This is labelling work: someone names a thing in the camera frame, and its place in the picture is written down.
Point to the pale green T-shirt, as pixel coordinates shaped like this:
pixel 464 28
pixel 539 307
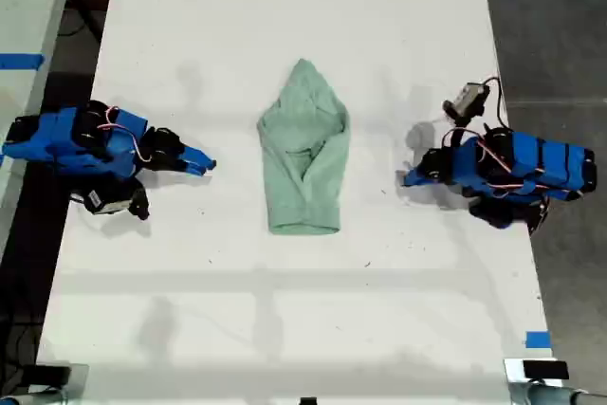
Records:
pixel 303 153

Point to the black box on metal plate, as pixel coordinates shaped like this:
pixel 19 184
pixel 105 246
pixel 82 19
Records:
pixel 49 373
pixel 545 369

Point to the black camera stalk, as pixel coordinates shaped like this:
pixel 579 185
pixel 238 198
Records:
pixel 140 203
pixel 457 132

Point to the small black box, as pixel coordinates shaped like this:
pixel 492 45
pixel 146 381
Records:
pixel 308 401

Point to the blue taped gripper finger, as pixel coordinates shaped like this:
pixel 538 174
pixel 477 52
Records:
pixel 199 154
pixel 193 169
pixel 419 171
pixel 412 181

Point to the grey metal pipe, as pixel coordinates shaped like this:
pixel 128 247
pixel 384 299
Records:
pixel 564 395
pixel 28 398

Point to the long blue tape strip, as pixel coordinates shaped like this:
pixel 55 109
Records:
pixel 21 61

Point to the black camera box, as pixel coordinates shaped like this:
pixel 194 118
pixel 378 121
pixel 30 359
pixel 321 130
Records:
pixel 106 200

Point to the short blue tape strip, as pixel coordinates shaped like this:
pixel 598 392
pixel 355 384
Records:
pixel 538 339

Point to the white side table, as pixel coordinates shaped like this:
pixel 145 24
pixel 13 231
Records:
pixel 23 11

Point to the grey camera box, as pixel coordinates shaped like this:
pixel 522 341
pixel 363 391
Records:
pixel 467 99

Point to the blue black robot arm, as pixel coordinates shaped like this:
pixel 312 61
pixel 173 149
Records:
pixel 52 139
pixel 536 163

